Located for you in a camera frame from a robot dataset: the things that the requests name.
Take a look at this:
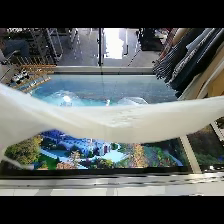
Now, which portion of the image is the silver frame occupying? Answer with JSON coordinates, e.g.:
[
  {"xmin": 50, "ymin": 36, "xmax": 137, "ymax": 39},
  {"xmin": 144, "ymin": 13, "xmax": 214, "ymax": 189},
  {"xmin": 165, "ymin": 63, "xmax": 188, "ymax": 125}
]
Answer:
[{"xmin": 0, "ymin": 114, "xmax": 224, "ymax": 197}]

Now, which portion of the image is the white garment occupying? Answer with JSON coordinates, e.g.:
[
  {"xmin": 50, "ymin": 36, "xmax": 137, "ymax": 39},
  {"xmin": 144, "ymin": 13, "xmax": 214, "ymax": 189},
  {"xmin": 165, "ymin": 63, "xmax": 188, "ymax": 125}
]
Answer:
[{"xmin": 0, "ymin": 83, "xmax": 224, "ymax": 168}]

